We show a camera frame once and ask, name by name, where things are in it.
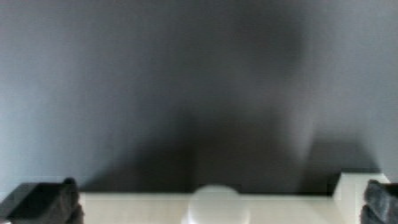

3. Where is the white cabinet body box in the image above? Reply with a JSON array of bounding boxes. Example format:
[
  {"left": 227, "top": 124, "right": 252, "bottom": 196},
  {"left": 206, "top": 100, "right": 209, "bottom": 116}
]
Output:
[{"left": 80, "top": 173, "right": 389, "bottom": 224}]

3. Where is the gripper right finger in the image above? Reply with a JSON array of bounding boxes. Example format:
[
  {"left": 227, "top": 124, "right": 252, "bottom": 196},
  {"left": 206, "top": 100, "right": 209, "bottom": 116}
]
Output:
[{"left": 360, "top": 180, "right": 398, "bottom": 224}]

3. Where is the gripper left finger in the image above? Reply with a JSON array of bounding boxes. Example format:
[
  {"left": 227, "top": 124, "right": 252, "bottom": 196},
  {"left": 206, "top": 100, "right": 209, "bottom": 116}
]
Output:
[{"left": 0, "top": 178, "right": 83, "bottom": 224}]

